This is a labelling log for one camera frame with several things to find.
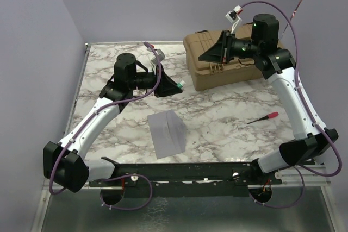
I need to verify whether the red handled screwdriver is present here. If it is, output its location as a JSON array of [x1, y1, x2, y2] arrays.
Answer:
[[247, 112, 279, 124]]

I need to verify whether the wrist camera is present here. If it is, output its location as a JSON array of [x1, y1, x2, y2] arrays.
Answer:
[[148, 48, 166, 71], [225, 5, 243, 34]]

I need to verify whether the small green white tube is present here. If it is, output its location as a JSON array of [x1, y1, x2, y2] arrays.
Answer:
[[176, 80, 186, 89]]

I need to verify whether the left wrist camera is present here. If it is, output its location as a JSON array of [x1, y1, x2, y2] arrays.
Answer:
[[148, 48, 166, 71]]

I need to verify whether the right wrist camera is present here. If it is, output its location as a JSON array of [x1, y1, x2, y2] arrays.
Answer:
[[225, 5, 243, 34]]

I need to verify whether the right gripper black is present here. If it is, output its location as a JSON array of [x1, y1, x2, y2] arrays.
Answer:
[[198, 30, 261, 64]]

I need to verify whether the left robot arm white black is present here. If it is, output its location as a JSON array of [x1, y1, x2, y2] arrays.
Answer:
[[43, 53, 183, 195]]

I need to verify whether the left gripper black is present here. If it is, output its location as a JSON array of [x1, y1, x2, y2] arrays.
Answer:
[[129, 63, 183, 97]]

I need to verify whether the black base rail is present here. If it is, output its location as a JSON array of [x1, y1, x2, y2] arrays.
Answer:
[[89, 162, 282, 198]]

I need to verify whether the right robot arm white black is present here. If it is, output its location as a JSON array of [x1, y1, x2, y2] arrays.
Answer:
[[198, 14, 338, 184]]

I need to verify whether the tan plastic tool case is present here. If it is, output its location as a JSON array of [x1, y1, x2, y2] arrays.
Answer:
[[183, 30, 263, 91]]

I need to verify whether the aluminium frame rail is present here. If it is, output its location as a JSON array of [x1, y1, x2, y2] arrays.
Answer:
[[41, 41, 334, 231]]

